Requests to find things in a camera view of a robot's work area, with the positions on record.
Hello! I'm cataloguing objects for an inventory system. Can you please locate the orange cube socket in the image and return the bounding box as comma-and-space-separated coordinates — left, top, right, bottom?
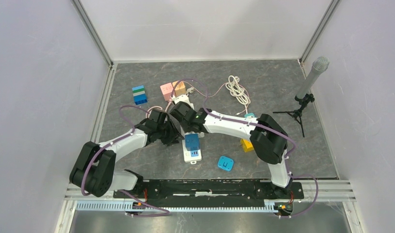
172, 81, 187, 97

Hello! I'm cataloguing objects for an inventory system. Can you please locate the white long power strip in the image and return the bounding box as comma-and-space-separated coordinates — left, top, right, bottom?
181, 129, 204, 165

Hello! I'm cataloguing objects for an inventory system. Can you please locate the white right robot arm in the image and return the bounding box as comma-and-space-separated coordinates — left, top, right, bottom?
170, 101, 292, 198

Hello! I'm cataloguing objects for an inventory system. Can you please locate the yellow cube socket adapter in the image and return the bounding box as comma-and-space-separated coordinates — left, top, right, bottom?
240, 139, 254, 152

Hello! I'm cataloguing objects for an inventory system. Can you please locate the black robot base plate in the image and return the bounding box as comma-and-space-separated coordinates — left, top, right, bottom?
129, 179, 305, 207

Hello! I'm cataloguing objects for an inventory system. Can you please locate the blue green striped block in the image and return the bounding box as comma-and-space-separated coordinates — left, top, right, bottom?
132, 85, 148, 105

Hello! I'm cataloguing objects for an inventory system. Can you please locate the white power strip cable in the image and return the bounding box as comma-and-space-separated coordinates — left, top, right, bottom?
224, 75, 251, 107

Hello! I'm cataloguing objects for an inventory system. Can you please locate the blue plug adapter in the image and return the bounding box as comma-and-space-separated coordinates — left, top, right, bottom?
217, 156, 234, 171

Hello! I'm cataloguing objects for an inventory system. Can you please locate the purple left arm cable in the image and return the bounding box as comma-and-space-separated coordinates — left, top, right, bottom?
81, 105, 171, 218

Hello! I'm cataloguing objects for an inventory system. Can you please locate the teal power strip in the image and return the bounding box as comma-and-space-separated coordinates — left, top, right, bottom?
244, 113, 256, 118

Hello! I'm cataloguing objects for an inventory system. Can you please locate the grey microphone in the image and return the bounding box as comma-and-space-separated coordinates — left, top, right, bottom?
295, 56, 330, 101

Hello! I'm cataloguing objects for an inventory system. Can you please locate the dark blue cube socket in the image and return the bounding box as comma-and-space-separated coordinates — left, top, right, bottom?
184, 133, 200, 151

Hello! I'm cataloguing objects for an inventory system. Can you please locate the pink lightning charging cable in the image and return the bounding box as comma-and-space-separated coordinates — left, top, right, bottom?
184, 82, 251, 116

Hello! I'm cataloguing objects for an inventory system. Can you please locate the pink cube socket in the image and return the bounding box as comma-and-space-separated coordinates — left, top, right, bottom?
160, 83, 173, 101

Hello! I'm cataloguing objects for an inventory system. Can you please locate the pink coiled power cable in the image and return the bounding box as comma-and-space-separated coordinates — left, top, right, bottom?
145, 101, 172, 118

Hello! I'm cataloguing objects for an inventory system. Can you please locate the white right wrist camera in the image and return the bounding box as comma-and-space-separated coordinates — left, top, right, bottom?
172, 94, 194, 109

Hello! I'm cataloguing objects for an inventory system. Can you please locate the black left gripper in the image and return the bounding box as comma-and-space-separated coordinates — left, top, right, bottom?
156, 118, 184, 147

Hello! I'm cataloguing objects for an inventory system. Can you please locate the black microphone tripod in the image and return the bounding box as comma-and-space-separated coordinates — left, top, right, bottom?
273, 93, 315, 137

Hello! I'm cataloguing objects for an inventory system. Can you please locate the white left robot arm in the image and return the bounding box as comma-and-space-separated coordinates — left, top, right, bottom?
69, 109, 183, 198

